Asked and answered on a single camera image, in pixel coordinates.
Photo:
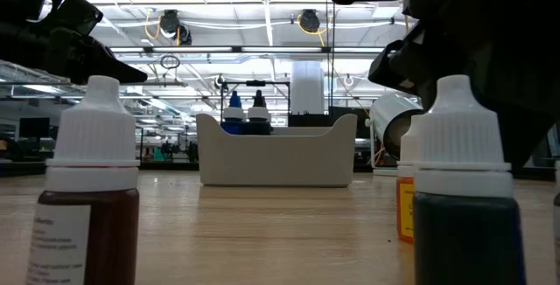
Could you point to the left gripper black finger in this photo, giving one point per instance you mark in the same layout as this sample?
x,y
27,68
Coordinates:
x,y
109,68

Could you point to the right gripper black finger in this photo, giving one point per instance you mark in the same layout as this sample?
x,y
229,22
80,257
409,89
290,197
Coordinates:
x,y
525,127

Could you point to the large blue-capped colouring bottle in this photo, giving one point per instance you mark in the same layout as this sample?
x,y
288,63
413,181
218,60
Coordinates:
x,y
235,114

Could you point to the small yellow-label orange dropper bottle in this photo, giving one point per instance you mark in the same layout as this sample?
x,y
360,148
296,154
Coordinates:
x,y
404,210

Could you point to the large black-capped colouring bottle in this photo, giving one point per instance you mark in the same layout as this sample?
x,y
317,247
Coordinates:
x,y
259,114

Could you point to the dark computer monitor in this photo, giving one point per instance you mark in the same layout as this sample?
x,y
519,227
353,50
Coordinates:
x,y
34,127

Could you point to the small dark blue dropper bottle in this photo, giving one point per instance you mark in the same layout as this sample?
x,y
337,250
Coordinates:
x,y
464,232

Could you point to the small brown dropper bottle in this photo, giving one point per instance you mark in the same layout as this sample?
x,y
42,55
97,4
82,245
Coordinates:
x,y
109,232

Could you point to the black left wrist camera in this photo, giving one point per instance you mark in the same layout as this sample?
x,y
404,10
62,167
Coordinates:
x,y
79,14

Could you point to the small black frame rig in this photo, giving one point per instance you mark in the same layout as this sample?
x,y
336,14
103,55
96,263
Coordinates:
x,y
256,83

